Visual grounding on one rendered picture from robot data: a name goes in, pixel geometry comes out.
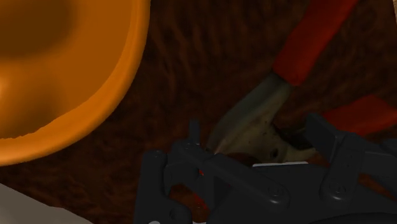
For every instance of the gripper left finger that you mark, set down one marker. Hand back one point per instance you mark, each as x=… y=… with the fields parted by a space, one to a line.
x=248 y=183

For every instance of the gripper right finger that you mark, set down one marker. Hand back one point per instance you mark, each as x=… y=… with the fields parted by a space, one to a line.
x=344 y=161

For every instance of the orange bowl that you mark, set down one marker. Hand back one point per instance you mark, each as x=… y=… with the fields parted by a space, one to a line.
x=71 y=77

